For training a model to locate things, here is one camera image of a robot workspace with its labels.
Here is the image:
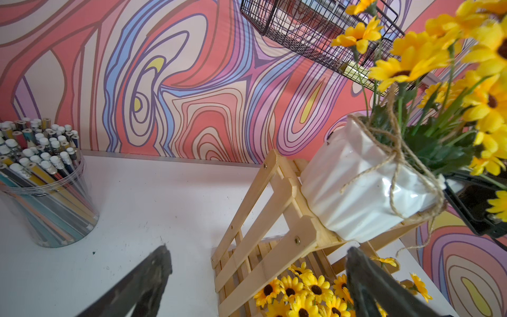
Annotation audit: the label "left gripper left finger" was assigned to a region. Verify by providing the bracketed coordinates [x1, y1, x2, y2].
[79, 244, 172, 316]

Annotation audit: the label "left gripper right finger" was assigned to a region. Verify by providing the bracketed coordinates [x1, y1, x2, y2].
[345, 247, 441, 316]

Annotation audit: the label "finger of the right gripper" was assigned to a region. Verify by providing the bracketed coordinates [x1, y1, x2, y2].
[443, 171, 506, 250]

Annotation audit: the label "sunflower pot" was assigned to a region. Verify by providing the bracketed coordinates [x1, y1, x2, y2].
[253, 256, 433, 316]
[301, 1, 506, 243]

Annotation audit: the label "wooden two-tier shelf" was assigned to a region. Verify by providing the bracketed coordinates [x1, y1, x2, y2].
[209, 148, 433, 317]

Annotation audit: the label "yellow sticky notes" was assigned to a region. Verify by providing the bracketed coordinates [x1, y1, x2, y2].
[339, 61, 374, 85]

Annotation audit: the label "back black wire basket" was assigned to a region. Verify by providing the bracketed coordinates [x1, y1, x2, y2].
[240, 0, 476, 92]

